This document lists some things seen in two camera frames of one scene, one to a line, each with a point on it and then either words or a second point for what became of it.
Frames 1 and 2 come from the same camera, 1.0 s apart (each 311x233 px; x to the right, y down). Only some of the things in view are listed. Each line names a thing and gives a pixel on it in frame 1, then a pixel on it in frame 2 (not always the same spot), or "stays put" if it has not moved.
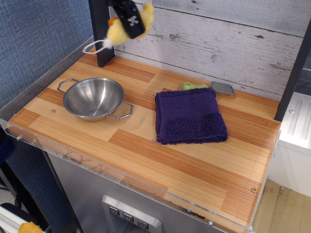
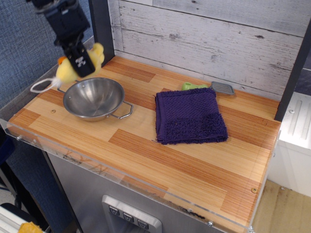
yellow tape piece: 29,227 stays put
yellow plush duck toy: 116,35 → 64,74
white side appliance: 290,164 stays put
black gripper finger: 130,16 → 80,59
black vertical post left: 100,13 stays put
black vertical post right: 300,61 stays put
